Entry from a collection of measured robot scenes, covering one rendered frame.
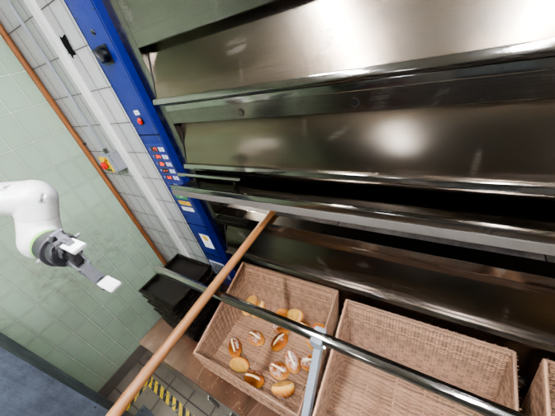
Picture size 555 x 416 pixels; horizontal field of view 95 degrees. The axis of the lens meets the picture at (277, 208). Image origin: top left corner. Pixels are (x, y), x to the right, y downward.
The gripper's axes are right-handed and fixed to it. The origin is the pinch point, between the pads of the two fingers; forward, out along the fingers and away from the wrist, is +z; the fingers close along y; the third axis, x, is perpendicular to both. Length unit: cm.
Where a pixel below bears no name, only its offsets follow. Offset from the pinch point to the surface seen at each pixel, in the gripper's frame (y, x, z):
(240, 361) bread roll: 83, -16, -1
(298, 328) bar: 31, -18, 38
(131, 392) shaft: 28.3, 13.6, 7.3
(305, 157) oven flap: -2, -54, 30
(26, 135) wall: -20, -35, -116
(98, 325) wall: 98, 3, -116
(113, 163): 2, -50, -81
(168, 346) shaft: 28.3, 1.6, 7.2
